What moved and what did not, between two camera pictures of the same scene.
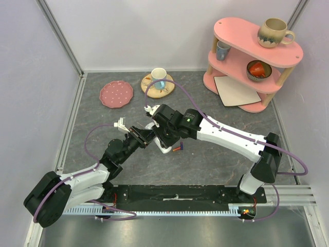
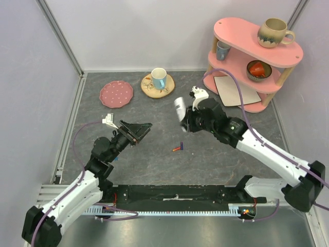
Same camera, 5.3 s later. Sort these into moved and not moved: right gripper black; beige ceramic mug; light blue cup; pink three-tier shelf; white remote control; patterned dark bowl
Moved: white remote control; right gripper black
Not moved: pink three-tier shelf; beige ceramic mug; patterned dark bowl; light blue cup
